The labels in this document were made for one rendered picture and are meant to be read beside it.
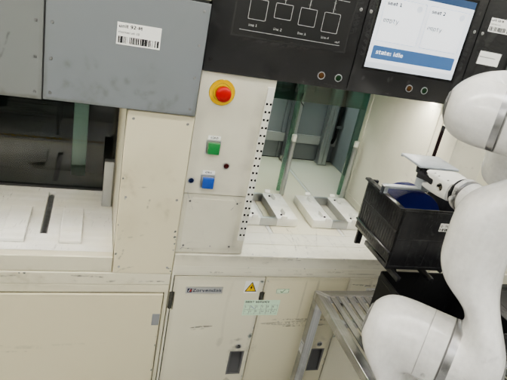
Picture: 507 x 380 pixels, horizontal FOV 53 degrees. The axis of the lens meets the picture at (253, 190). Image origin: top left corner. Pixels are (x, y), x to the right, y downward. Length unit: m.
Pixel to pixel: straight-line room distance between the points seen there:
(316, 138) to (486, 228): 1.70
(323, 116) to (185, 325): 1.24
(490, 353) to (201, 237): 0.87
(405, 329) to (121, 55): 0.85
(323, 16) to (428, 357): 0.85
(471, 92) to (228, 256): 0.93
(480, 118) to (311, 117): 1.67
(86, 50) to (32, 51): 0.12
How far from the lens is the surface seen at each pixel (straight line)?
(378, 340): 0.91
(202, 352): 1.74
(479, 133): 0.81
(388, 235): 1.39
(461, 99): 0.82
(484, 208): 0.82
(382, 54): 1.45
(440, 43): 1.53
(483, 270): 0.85
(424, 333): 0.90
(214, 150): 1.35
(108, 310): 1.58
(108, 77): 1.28
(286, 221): 1.76
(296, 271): 1.63
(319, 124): 2.45
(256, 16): 1.30
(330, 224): 1.83
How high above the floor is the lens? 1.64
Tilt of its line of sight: 23 degrees down
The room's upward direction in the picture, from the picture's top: 12 degrees clockwise
